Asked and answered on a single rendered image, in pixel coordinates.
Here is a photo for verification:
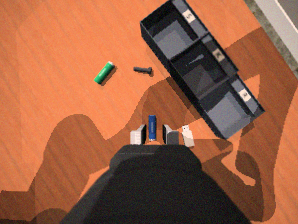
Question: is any dark grey rack of three bins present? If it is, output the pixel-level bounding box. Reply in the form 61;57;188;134
139;0;266;140

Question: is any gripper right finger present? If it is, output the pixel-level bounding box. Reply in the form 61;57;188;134
162;124;179;145

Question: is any green aa battery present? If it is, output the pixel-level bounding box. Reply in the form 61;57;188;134
94;61;115;84

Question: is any black bolt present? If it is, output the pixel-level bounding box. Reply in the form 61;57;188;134
133;67;152;75

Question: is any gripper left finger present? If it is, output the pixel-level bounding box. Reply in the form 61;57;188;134
130;125;146;144

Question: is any grey usb stick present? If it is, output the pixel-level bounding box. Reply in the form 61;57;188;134
182;125;194;147

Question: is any blue aa battery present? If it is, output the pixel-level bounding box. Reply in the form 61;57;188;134
149;115;156;141

